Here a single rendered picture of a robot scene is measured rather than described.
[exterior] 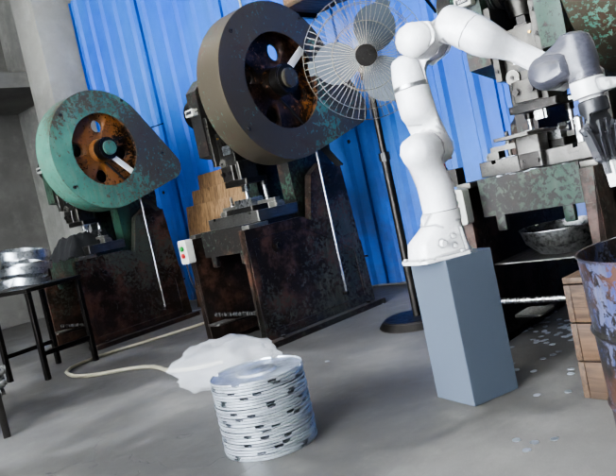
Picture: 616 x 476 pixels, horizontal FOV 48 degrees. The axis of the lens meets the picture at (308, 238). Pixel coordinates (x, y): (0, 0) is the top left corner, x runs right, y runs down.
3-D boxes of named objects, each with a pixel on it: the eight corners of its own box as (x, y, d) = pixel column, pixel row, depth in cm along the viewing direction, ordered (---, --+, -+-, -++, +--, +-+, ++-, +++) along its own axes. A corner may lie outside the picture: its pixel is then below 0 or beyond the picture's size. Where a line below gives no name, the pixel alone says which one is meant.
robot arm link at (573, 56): (542, 96, 193) (529, 97, 185) (529, 51, 193) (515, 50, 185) (607, 73, 182) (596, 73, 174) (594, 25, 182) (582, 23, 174)
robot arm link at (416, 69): (387, 95, 212) (372, 40, 211) (414, 93, 225) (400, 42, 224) (442, 74, 200) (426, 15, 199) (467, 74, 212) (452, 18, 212)
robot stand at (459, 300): (475, 406, 206) (445, 260, 203) (437, 397, 222) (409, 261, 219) (519, 387, 214) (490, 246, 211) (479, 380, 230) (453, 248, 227)
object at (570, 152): (596, 156, 239) (592, 139, 238) (481, 178, 270) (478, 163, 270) (624, 147, 260) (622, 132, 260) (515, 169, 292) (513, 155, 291)
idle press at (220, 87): (286, 356, 326) (206, -9, 316) (172, 353, 397) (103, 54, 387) (460, 280, 433) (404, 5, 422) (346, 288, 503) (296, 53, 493)
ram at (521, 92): (544, 97, 249) (528, 16, 248) (506, 107, 260) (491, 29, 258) (563, 95, 262) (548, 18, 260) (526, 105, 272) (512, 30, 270)
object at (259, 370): (280, 382, 193) (280, 380, 193) (193, 392, 204) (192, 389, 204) (315, 352, 220) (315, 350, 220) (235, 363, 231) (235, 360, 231)
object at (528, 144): (535, 167, 239) (527, 129, 238) (499, 175, 248) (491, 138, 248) (564, 160, 257) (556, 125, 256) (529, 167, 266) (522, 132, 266)
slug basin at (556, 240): (596, 252, 243) (590, 225, 243) (508, 261, 267) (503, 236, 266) (628, 234, 268) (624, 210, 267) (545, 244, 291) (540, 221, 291)
